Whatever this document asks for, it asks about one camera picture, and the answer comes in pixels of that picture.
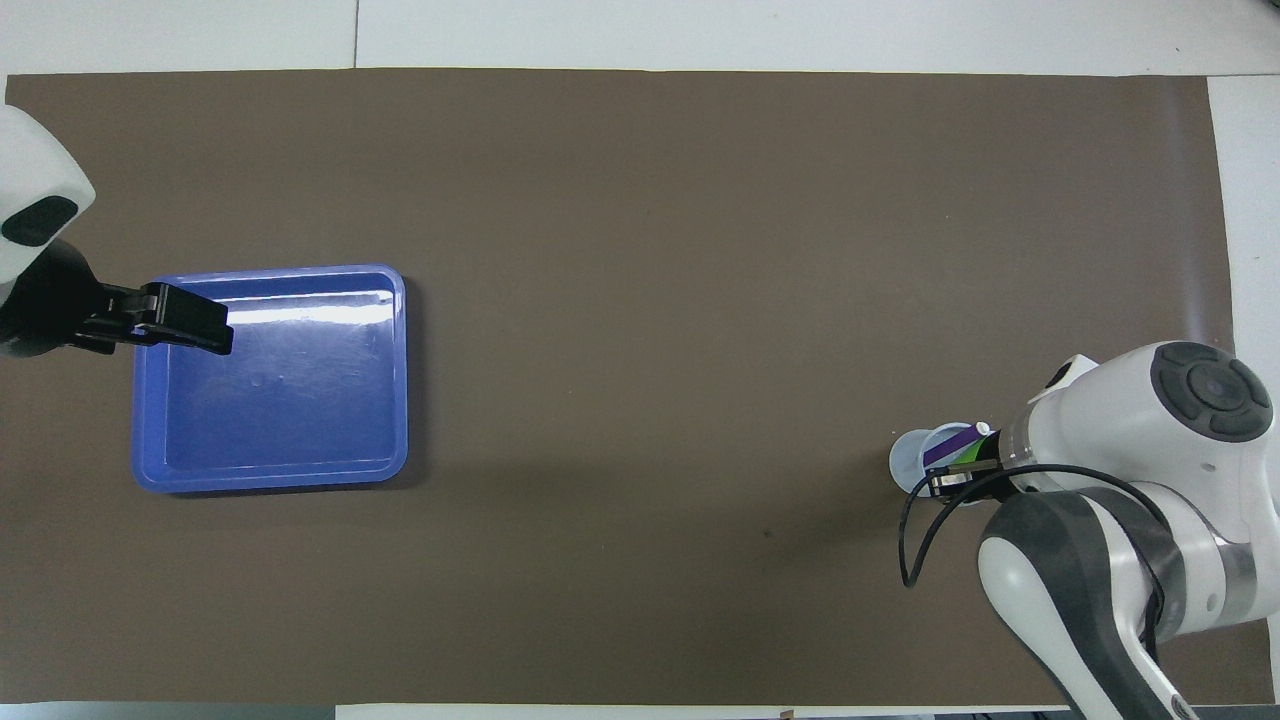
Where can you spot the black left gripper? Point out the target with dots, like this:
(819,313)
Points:
(55,300)

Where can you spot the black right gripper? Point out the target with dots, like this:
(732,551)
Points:
(1015,482)

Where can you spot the purple pen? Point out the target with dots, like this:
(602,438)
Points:
(950,445)

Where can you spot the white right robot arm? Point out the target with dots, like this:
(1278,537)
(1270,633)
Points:
(1120,430)

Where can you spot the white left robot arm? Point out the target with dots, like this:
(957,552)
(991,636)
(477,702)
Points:
(35,180)

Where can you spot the blue plastic tray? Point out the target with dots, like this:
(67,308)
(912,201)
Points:
(300,400)

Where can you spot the clear plastic cup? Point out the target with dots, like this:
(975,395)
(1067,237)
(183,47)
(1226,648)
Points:
(905,465)

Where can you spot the brown table mat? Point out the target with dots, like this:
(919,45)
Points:
(640,300)

